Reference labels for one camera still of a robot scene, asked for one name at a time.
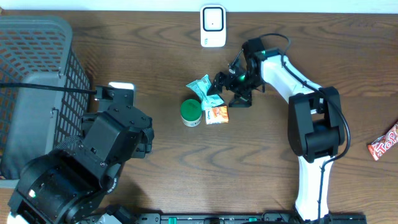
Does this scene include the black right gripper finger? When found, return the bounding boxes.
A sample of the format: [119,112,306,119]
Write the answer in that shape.
[206,72,226,96]
[228,94,252,108]

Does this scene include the mint green wipes packet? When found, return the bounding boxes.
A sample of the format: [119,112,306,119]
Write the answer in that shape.
[186,74,224,111]

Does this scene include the orange white tissue pack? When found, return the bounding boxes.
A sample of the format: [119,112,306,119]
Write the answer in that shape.
[205,106,229,124]

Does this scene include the green lid jar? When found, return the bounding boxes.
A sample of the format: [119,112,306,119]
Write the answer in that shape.
[180,99,202,128]

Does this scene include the orange chocolate bar wrapper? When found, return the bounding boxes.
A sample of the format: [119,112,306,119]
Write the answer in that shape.
[367,123,397,161]

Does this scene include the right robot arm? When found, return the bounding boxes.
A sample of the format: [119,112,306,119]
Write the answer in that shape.
[207,37,347,223]

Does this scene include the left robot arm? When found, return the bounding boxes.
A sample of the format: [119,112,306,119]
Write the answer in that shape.
[7,85,154,223]

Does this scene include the grey plastic mesh basket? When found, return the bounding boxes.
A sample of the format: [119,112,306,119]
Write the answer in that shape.
[1,16,91,189]

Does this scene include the black left camera cable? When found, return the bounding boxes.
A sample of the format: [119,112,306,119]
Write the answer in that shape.
[0,82,98,95]

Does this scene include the black camera cable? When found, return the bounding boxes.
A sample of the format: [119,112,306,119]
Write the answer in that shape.
[0,82,98,95]
[228,32,352,224]

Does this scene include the black right camera cable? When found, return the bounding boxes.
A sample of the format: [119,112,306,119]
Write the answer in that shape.
[228,32,352,224]

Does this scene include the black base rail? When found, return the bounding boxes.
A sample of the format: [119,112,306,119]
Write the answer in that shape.
[77,212,368,224]

